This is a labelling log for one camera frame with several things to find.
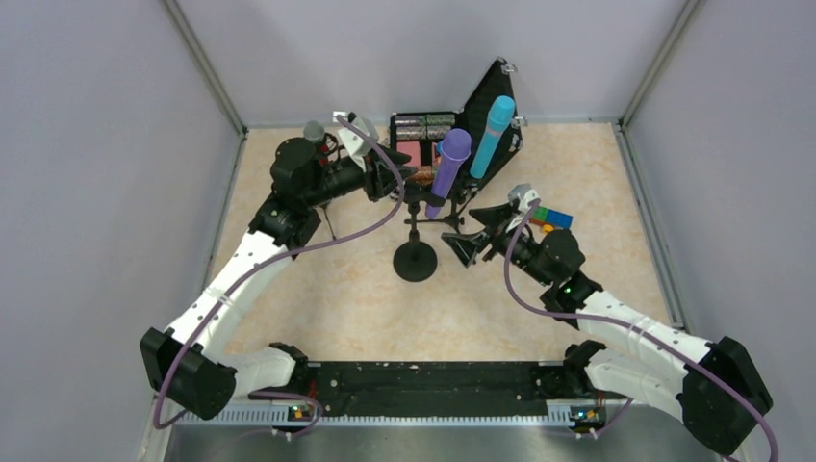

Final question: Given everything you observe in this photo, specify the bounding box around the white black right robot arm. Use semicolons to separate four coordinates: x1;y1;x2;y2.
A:
442;201;780;461

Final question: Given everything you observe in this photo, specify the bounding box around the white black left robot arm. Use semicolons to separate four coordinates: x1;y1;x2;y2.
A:
140;132;415;428

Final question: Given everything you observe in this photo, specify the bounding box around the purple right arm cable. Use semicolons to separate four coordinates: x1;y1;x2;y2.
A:
502;198;780;462

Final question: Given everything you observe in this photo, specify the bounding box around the purple toy microphone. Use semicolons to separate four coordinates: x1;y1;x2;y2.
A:
425;128;472;219

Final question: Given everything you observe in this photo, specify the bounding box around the colourful toy brick train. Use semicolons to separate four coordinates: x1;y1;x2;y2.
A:
529;206;574;233

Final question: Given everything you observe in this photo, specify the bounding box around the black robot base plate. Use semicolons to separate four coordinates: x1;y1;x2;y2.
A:
280;361;614;418

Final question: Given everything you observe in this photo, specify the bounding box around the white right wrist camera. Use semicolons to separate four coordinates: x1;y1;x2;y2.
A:
507;183;540;227

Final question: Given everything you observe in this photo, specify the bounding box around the black tripod microphone stand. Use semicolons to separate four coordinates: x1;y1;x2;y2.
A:
404;180;479;244

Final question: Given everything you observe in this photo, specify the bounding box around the black tripod stand with pop filter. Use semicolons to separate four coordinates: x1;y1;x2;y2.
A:
316;135;340;241

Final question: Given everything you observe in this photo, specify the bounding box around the cyan toy microphone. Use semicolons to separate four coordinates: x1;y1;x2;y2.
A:
469;95;516;179

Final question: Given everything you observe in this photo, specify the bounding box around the pink card deck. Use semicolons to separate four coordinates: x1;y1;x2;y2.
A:
395;141;421;167

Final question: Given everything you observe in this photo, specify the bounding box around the red glitter microphone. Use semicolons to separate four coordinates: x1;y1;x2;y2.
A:
303;120;337;167

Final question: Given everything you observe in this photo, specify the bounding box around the black round base microphone stand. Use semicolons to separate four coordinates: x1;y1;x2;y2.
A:
393;190;438;283

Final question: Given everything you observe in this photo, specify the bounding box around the black aluminium poker chip case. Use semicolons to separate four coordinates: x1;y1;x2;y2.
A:
388;57;526;191

